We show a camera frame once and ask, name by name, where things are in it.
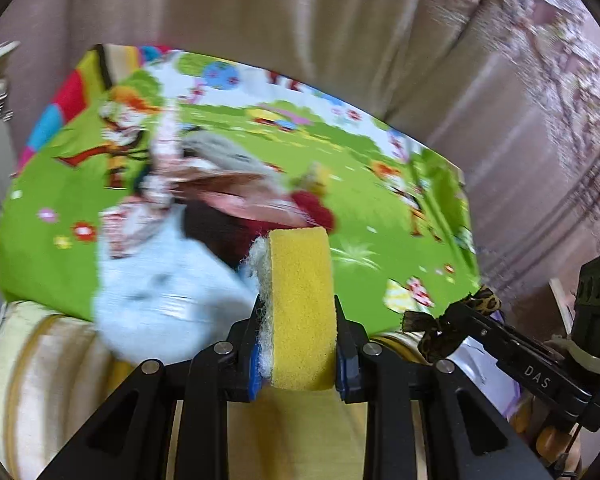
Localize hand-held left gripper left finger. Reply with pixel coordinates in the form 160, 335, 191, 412
39, 294, 266, 480

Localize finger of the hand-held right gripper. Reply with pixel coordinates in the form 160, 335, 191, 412
445, 302, 513, 358

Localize yellow striped towel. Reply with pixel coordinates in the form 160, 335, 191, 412
0, 300, 431, 480

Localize yellow sponge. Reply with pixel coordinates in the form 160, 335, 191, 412
247, 226, 340, 392

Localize lace patterned curtain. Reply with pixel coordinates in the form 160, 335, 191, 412
380, 0, 600, 321

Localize light blue towel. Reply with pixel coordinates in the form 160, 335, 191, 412
94, 210, 261, 366

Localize beige curtain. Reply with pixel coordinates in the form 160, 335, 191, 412
0, 0, 531, 131

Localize dark green knitted cloth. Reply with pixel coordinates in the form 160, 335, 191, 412
180, 205, 261, 267

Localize purple white packet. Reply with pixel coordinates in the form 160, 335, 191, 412
452, 344, 522, 413

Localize pink white patterned cloth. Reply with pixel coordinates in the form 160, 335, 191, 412
100, 110, 182, 257

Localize red plush item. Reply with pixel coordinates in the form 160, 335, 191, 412
292, 190, 337, 232

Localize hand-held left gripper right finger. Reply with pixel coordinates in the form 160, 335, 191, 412
332, 296, 556, 480

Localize leopard print scrunchie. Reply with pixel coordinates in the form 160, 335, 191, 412
402, 286, 503, 365

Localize green cartoon printed blanket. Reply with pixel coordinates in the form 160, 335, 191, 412
0, 45, 481, 336

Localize grey cloth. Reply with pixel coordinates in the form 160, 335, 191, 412
180, 132, 286, 186

